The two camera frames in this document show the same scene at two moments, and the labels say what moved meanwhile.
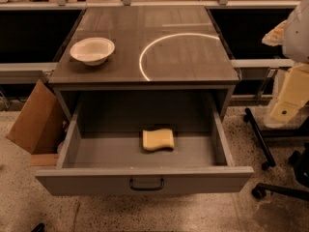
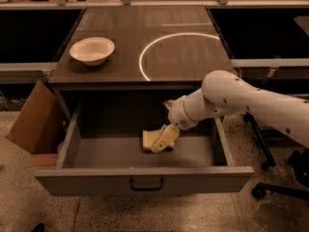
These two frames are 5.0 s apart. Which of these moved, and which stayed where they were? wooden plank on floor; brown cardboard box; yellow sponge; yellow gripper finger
Moved: yellow gripper finger
Stayed: yellow sponge; wooden plank on floor; brown cardboard box
